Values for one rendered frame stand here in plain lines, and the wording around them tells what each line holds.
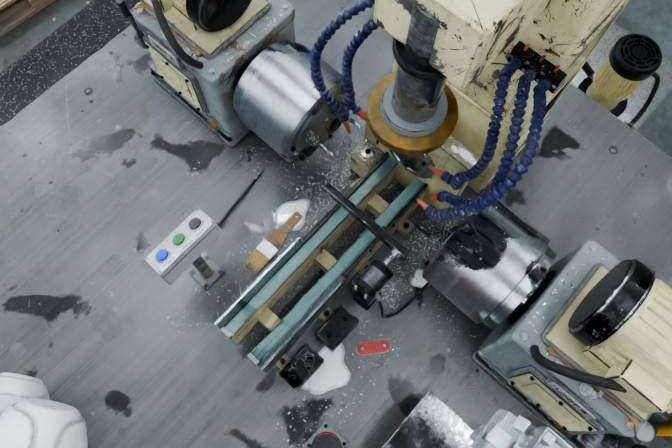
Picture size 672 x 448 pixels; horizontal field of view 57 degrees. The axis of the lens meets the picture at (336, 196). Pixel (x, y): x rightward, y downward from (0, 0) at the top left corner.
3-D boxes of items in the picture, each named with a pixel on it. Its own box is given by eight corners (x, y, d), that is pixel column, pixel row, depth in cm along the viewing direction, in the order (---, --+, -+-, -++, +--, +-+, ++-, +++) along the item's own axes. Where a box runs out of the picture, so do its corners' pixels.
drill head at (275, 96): (267, 45, 175) (258, -13, 152) (364, 123, 167) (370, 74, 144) (203, 103, 169) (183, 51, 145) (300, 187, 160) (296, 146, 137)
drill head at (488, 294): (450, 193, 160) (471, 154, 137) (581, 299, 151) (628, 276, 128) (388, 262, 154) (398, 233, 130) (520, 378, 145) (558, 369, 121)
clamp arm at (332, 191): (409, 251, 146) (329, 183, 152) (410, 248, 143) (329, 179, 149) (399, 262, 145) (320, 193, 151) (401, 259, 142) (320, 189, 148)
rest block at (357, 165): (363, 153, 177) (365, 135, 165) (381, 168, 175) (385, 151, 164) (349, 167, 175) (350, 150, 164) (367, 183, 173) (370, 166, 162)
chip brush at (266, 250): (293, 208, 171) (292, 207, 170) (306, 219, 169) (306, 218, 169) (242, 264, 165) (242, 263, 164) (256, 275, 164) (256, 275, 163)
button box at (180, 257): (207, 217, 148) (197, 205, 144) (224, 232, 144) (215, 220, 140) (153, 269, 143) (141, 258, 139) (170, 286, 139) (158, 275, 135)
